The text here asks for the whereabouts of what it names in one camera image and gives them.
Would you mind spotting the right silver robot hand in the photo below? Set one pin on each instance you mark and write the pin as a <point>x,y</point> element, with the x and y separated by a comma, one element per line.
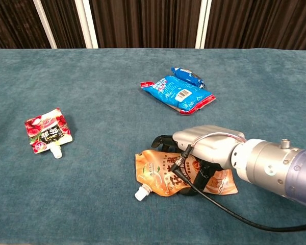
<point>211,146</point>

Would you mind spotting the right silver-purple robot arm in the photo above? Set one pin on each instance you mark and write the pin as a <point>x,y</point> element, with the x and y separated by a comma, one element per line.
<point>273,166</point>

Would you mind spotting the blue red-edged snack bag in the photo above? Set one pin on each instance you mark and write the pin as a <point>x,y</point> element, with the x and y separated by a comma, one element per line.
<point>177,93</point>

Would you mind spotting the small blue cookie pack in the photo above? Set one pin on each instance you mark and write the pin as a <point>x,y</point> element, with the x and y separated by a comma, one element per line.
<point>190,76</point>

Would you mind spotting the white partition post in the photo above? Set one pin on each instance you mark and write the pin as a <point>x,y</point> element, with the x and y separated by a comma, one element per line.
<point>203,24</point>
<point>86,24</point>
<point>44,24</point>

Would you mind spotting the teal velvet table cloth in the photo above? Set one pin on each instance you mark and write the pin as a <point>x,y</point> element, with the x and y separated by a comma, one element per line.
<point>66,191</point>

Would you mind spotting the orange spouted sauce pouch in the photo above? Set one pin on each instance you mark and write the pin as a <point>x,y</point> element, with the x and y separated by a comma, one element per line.
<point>153,173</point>

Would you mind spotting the red spouted fruit pouch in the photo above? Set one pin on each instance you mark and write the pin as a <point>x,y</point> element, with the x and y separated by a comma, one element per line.
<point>48,131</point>

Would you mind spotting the dark ribbed partition panel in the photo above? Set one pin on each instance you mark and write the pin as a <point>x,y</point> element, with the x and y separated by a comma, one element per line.
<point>148,23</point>

